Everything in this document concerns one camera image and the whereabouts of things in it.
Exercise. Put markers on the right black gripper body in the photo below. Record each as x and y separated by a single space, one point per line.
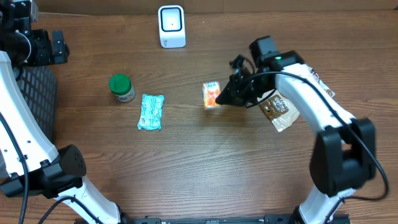
256 89

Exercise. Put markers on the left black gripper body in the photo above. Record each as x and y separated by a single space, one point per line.
41 51

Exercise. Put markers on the orange tissue pack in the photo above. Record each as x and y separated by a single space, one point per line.
211 90

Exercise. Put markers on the brown white snack bag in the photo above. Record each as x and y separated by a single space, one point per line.
278 110

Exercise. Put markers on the green capped plastic bottle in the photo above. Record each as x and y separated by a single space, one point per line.
121 86

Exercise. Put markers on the long teal wipes pack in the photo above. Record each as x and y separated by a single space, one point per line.
151 112

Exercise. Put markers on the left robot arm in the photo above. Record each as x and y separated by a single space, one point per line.
31 162

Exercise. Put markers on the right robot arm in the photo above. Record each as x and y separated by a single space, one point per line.
344 154

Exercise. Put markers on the white barcode scanner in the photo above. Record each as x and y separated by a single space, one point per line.
171 19

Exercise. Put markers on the grey plastic mesh basket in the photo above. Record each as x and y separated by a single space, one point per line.
39 86

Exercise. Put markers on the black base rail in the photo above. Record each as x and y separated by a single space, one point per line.
211 221

